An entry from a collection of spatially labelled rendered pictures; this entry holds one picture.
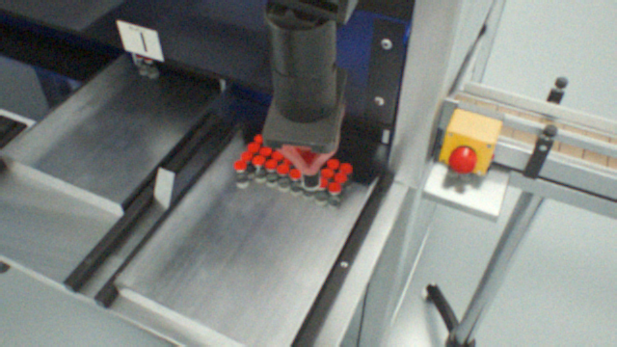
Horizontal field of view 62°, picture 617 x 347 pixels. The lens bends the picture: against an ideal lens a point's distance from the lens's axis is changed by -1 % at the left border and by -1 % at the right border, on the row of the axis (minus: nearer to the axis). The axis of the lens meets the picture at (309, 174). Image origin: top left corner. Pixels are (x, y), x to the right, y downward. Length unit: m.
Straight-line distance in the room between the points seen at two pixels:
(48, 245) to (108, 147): 0.21
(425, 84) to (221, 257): 0.39
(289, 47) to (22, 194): 0.67
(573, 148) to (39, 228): 0.88
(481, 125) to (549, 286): 1.22
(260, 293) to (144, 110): 0.47
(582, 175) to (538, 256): 1.08
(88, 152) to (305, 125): 0.60
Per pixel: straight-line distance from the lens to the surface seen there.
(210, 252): 0.81
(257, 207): 0.85
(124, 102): 1.09
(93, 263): 0.83
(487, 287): 1.31
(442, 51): 0.71
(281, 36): 0.42
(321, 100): 0.46
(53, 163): 1.02
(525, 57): 2.90
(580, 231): 2.15
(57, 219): 0.93
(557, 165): 0.94
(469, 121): 0.80
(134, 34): 1.00
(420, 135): 0.81
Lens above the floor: 1.54
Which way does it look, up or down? 48 degrees down
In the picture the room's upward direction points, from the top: straight up
